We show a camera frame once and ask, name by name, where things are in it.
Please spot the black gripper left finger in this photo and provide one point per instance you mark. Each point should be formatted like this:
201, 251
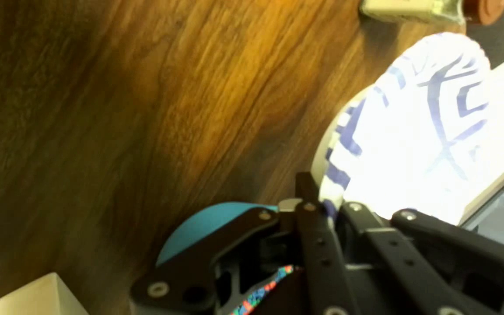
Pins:
315, 256

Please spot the yellow bowl teal outside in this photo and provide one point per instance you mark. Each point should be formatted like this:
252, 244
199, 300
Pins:
205, 230

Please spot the multicoloured items in bowl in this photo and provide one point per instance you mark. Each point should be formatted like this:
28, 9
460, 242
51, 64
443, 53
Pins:
262, 291

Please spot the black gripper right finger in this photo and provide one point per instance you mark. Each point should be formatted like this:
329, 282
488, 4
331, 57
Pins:
437, 263

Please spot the white bowl blue pattern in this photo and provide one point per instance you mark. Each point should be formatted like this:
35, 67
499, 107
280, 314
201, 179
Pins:
415, 128

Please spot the round dark wooden table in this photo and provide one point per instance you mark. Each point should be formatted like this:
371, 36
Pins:
147, 116

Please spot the glass spice jar brown lid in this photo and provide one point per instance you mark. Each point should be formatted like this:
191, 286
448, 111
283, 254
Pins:
420, 9

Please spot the light wooden square box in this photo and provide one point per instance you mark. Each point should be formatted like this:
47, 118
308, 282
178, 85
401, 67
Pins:
30, 298

